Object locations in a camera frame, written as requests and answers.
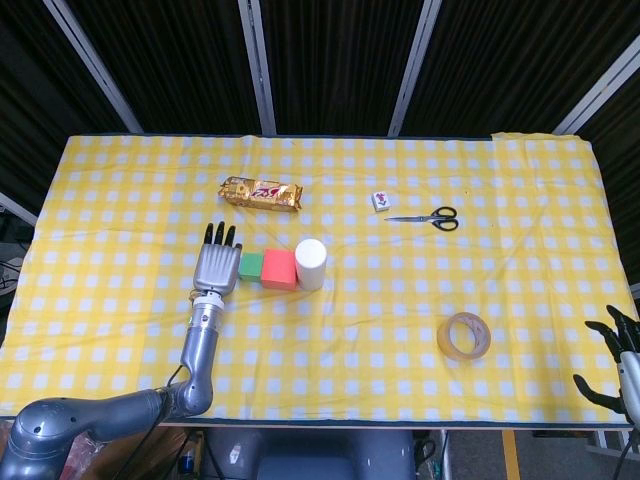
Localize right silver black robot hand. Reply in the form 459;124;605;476
573;304;640;426

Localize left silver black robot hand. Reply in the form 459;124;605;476
192;220;243;301

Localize green cube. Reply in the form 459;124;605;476
238;252;265;282

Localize yellow white checkered tablecloth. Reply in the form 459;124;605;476
0;132;637;426

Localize large red cube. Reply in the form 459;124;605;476
260;248;297;292

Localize gold snack packet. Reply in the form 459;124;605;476
217;175;305;214

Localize white cylindrical bottle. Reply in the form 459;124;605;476
294;238;328;292

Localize clear packing tape roll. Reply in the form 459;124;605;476
436;311;492;361

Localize brown cardboard box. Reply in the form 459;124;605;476
74;424;201;480

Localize black curtain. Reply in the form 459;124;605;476
0;0;640;216

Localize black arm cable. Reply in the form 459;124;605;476
124;364;185;480

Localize white metal frame post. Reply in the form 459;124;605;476
42;0;145;134
237;0;278;135
387;0;441;136
553;42;640;136

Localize white metal frame bar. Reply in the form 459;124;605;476
0;191;39;224

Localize black handled scissors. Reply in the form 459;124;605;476
383;206;460;232

